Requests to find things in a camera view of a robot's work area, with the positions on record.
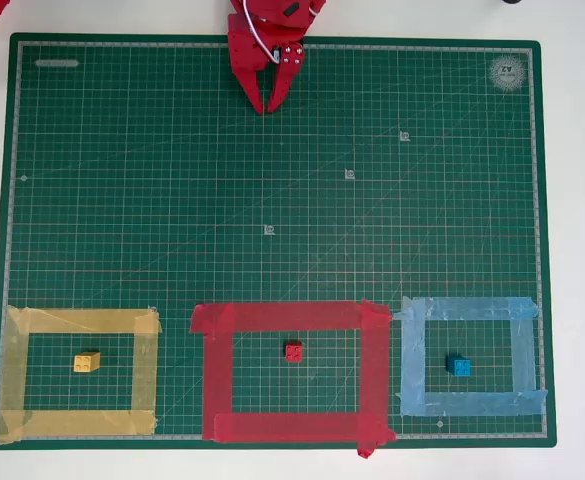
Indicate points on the yellow lego brick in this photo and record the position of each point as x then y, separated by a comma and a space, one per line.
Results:
86, 362

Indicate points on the blue lego brick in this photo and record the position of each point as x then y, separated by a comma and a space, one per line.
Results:
458, 365

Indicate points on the red lego brick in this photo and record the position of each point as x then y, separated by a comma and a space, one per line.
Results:
293, 352

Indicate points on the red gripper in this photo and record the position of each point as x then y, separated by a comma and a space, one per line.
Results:
244, 52

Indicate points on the red tape square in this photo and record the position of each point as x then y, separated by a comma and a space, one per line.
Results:
217, 370

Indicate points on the yellow tape square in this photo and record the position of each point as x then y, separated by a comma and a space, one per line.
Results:
14, 370

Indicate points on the red robot arm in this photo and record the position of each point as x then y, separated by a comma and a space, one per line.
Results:
292, 12

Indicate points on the green cutting mat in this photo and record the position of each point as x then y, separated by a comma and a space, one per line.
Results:
272, 200

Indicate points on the blue tape square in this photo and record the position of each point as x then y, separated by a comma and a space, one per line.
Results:
412, 370

